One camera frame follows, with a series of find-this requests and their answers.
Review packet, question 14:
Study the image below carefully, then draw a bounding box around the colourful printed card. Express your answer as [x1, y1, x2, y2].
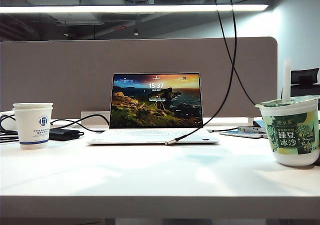
[237, 125, 258, 133]

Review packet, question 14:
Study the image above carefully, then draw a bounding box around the white paper cup blue logo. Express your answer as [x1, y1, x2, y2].
[12, 102, 55, 151]

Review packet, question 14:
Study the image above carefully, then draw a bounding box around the long ceiling light strip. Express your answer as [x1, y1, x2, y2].
[0, 4, 270, 15]

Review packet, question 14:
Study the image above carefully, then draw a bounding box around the short black hub cable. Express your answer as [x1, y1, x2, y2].
[207, 127, 240, 134]

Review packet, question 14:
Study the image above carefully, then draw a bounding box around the black laptop power cable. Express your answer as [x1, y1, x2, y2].
[49, 113, 111, 134]

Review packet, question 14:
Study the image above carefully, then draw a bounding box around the taupe desk partition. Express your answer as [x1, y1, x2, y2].
[0, 36, 279, 113]

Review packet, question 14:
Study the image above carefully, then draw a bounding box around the black charger cable silver plug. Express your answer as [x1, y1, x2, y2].
[164, 0, 262, 146]

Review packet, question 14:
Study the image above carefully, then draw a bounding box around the white laptop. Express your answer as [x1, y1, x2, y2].
[87, 72, 220, 146]

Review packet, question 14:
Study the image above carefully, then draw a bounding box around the flat silver device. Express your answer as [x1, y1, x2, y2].
[219, 129, 268, 139]

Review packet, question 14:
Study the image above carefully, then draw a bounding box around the black cable bundle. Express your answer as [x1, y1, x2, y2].
[0, 114, 20, 144]

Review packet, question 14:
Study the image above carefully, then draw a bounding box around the white drinking straw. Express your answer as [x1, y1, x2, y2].
[281, 58, 293, 103]

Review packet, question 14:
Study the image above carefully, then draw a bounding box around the black power adapter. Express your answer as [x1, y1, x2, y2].
[48, 128, 85, 142]

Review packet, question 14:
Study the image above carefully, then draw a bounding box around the black office chair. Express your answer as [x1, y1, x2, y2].
[289, 68, 320, 97]

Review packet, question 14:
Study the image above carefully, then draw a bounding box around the green printed plastic drink cup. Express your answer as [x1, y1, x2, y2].
[254, 94, 320, 167]

